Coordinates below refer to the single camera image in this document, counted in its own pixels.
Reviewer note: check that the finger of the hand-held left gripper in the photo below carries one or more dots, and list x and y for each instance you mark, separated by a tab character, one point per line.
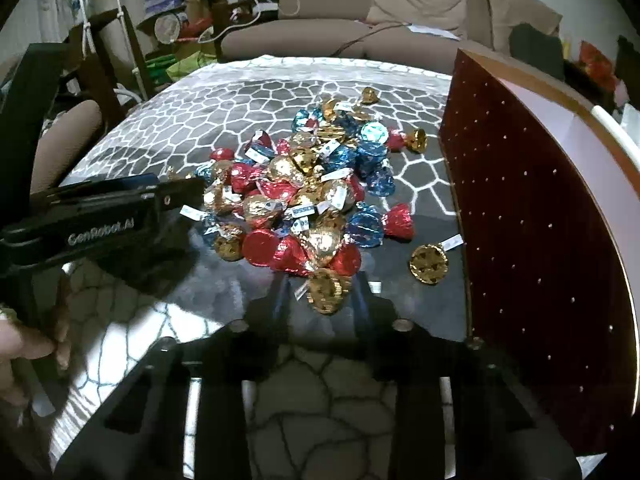
110	189
182	197

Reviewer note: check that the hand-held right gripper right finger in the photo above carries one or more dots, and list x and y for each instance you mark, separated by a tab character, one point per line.
362	305

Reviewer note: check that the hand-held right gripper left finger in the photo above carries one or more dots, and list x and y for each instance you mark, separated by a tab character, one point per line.
282	305

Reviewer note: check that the gold foil candy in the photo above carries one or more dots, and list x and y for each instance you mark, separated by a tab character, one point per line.
327	292

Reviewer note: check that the pile of foil-wrapped candies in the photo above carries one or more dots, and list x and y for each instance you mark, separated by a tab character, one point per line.
300	185

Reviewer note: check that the red cardboard box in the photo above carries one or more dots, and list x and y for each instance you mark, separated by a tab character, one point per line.
525	260

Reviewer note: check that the person's left hand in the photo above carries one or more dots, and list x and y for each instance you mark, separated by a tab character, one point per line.
25	347

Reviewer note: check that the brown upholstered seat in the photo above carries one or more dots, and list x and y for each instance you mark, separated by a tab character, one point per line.
70	145

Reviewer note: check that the dark wooden chair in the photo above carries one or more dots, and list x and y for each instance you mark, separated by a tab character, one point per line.
112	60

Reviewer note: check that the brown sofa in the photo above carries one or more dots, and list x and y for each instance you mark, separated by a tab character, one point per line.
310	35

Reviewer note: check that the white papers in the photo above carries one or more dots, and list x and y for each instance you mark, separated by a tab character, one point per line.
435	31

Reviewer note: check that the dark grey cushion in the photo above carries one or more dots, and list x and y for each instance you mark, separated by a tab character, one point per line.
537	50

